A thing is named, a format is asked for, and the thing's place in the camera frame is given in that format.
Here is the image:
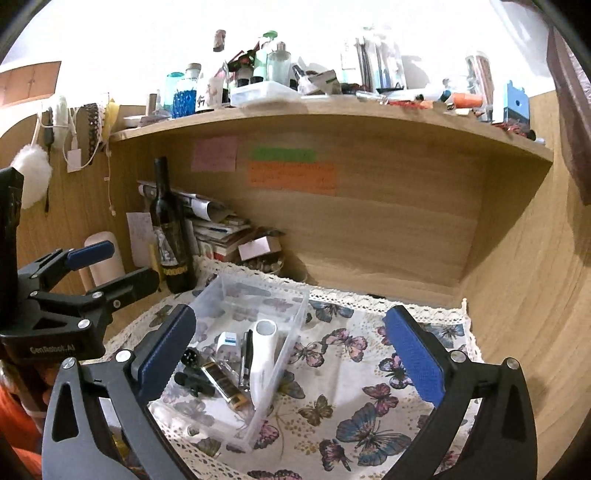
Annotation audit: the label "white plug adapter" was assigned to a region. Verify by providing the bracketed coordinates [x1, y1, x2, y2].
[217, 331, 242, 366]

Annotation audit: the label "white handheld device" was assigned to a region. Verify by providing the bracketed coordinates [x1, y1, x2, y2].
[248, 318, 279, 409]

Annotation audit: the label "tall glass container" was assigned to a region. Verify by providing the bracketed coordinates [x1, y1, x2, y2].
[464, 51, 496, 99]

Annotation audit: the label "blue beaded glass jar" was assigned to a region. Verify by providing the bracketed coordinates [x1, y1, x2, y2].
[172, 76, 200, 119]

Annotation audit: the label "black pen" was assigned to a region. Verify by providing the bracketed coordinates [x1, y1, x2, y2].
[237, 329, 256, 394]

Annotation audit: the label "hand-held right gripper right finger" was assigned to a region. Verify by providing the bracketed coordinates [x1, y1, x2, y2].
[382, 304, 539, 480]

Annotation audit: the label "orange sticky note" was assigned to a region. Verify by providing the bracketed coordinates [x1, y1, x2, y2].
[247, 161, 338, 197]

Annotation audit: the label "rolled white papers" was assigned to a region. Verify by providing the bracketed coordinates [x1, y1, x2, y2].
[137, 180, 228, 223]

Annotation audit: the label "stack of booklets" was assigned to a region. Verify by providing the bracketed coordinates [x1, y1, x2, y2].
[191, 216, 253, 263]

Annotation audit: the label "white handwritten paper note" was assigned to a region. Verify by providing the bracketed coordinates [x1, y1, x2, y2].
[126, 212, 156, 269]

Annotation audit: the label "small white cardboard box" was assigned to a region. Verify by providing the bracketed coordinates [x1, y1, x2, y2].
[237, 235, 283, 262]

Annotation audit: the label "white fluffy pompom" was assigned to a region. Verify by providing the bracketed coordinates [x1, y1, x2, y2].
[9, 143, 54, 211]

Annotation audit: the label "wooden desk hutch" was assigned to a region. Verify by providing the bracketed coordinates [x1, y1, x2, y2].
[0, 99, 591, 480]

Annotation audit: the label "dark wine bottle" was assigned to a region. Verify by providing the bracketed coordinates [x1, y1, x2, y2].
[151, 157, 197, 294]

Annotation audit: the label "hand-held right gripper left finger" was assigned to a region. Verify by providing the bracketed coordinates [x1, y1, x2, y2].
[41, 304, 198, 480]

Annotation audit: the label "glass jar with pens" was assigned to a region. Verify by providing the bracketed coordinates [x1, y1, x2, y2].
[341, 27, 408, 92]

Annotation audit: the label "orange cloth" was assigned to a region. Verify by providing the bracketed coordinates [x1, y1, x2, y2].
[0, 382, 48, 464]

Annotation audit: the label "black lace ribbon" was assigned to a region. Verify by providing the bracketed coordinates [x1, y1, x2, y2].
[85, 103, 105, 168]

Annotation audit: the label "pile of bottle caps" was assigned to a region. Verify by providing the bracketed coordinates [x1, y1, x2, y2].
[241, 257, 286, 276]

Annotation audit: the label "clear bottle with cork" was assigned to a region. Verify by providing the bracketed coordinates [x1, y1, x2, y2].
[211, 30, 230, 110]

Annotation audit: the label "gold metal lighter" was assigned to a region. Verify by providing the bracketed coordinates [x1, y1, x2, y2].
[200, 361, 253, 411]

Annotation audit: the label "clear plastic storage container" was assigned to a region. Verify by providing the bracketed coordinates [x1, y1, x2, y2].
[147, 273, 311, 453]

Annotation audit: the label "white plastic tray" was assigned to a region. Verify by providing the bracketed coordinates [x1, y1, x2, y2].
[229, 82, 302, 109]

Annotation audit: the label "butterfly print tablecloth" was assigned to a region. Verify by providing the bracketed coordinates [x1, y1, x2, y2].
[104, 256, 484, 480]

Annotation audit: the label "clear glass bottle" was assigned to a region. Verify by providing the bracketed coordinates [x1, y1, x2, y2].
[268, 41, 293, 87]

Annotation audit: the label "black round plug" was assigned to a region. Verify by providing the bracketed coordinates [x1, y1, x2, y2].
[180, 348, 205, 371]

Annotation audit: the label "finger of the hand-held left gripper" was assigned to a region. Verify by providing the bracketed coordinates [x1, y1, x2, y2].
[16, 240, 116, 297]
[28, 267, 160, 333]

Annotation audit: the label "green sticky note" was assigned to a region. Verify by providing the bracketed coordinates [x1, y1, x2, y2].
[252, 147, 318, 162]

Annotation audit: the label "brown curtain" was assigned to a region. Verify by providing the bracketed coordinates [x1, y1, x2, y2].
[547, 25, 591, 207]

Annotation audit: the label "pink sticky note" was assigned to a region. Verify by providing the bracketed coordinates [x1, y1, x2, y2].
[191, 136, 239, 173]

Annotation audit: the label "white charger with cable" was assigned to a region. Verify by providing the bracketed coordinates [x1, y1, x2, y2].
[64, 107, 88, 174]

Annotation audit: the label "blue box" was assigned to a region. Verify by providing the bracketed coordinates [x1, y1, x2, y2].
[502, 80, 530, 126]

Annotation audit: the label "orange thread spool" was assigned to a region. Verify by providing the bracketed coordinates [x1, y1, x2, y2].
[450, 92, 484, 110]

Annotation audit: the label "green cap bottle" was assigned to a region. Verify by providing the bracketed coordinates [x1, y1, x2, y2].
[253, 30, 279, 85]

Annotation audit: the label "cream cylindrical candle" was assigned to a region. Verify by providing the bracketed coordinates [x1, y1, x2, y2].
[78, 231, 126, 292]

